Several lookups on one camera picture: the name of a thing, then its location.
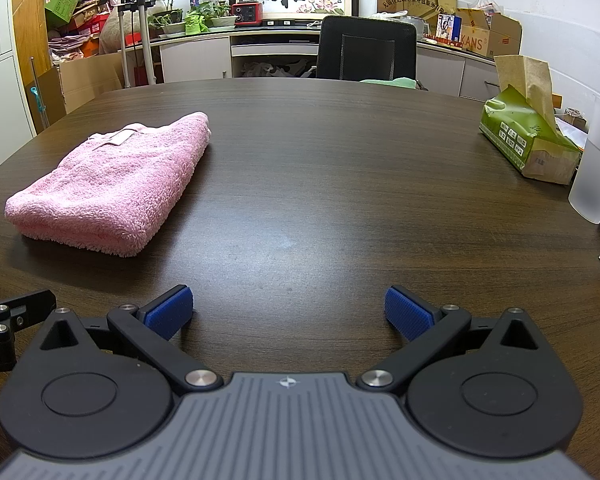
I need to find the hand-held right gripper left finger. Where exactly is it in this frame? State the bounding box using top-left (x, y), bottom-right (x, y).
top-left (40, 284), bottom-right (224, 397)

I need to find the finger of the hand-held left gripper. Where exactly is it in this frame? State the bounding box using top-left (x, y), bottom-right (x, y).
top-left (0, 289), bottom-right (57, 336)

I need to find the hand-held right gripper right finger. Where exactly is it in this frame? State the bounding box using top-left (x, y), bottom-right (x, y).
top-left (356, 284), bottom-right (542, 392)

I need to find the pink towel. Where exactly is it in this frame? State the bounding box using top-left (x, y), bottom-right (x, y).
top-left (5, 111), bottom-right (212, 258)

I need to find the mop with teal grip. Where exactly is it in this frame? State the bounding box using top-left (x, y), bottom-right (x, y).
top-left (27, 57), bottom-right (48, 133)

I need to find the white metal cabinet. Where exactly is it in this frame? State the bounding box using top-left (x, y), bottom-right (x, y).
top-left (0, 0), bottom-right (36, 181)

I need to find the green tissue pack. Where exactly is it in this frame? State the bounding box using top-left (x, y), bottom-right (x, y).
top-left (479, 55), bottom-right (582, 186)

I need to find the large brown cardboard box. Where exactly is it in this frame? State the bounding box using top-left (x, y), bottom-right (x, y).
top-left (35, 50), bottom-right (126, 116)

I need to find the green cloth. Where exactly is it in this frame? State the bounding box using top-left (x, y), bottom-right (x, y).
top-left (358, 77), bottom-right (421, 92)

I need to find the frosted plastic cup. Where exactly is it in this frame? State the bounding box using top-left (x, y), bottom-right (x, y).
top-left (567, 94), bottom-right (600, 225)

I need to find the white counter with dark top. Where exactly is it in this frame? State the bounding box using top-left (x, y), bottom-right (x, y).
top-left (150, 25), bottom-right (498, 101)

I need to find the black office chair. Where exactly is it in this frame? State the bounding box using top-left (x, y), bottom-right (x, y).
top-left (316, 15), bottom-right (418, 82)

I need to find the burlap sack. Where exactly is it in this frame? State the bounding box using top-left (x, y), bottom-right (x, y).
top-left (100, 10), bottom-right (131, 56)

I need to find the garment steamer stand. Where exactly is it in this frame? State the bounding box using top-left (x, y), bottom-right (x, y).
top-left (94, 0), bottom-right (173, 88)

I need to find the small blue picture box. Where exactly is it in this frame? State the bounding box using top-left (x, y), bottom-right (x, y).
top-left (436, 13), bottom-right (462, 41)

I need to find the printed brown cardboard box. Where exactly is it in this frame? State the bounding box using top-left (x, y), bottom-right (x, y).
top-left (455, 7), bottom-right (522, 59)

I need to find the small potted plant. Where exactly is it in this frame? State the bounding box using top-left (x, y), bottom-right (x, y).
top-left (200, 0), bottom-right (238, 31)

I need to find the white plastic bag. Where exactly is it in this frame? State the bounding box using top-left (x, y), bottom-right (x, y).
top-left (472, 0), bottom-right (503, 21)

